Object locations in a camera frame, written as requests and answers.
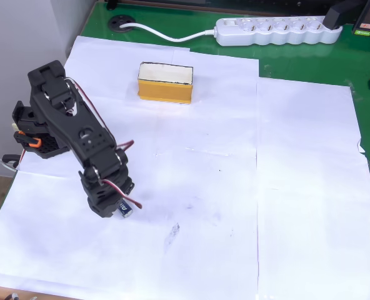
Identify small blue battery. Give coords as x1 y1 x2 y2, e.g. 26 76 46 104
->
118 201 133 218

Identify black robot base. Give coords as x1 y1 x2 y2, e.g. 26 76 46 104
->
11 100 72 160

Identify yellow rectangular box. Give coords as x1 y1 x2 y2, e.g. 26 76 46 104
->
137 61 194 105

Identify white paper table cover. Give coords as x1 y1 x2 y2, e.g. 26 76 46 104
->
0 35 370 300

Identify orange black clamp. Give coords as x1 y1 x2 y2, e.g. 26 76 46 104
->
14 131 43 148

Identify white power strip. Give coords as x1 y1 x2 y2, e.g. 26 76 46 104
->
215 16 344 47

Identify green desk mat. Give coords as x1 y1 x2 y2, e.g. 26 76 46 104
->
80 0 370 238

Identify black power adapter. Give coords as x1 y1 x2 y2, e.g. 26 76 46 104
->
323 0 366 31

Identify red white servo wire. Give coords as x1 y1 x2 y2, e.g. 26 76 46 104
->
64 77 144 209

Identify white power cable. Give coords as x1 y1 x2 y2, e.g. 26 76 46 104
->
119 22 219 43

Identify black cable grommet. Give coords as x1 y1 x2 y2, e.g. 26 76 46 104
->
107 14 136 34

